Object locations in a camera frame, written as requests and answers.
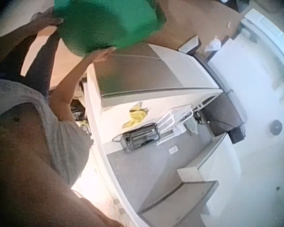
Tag person's left hand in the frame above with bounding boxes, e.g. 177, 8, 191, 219
31, 13, 64, 29

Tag person's right hand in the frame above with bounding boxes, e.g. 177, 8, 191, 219
89, 46, 117, 64

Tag green cloth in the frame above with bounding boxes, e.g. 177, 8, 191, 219
58, 0, 168, 58

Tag person's legs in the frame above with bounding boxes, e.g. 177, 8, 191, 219
0, 29, 60, 96

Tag heap of dark kitchen utensils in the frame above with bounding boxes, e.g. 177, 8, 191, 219
70, 98, 90, 133

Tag yellow cloth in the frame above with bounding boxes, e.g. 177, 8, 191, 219
122, 101, 150, 130

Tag white flat box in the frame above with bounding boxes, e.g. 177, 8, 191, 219
178, 35, 201, 54

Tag silver toaster oven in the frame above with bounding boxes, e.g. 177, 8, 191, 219
112, 122, 162, 154

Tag black microwave oven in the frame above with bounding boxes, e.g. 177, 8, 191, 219
200, 91, 248, 145

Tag white kitchen cabinet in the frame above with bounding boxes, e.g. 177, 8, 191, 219
136, 165, 220, 227

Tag grey round disc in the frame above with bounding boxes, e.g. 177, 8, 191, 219
268, 119, 283, 137

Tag white wire dish rack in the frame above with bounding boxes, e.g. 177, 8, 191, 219
156, 104, 195, 146

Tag black power cable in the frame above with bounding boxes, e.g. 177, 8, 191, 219
193, 110, 228, 126

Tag white door frame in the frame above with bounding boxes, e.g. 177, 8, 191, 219
236, 9, 284, 80

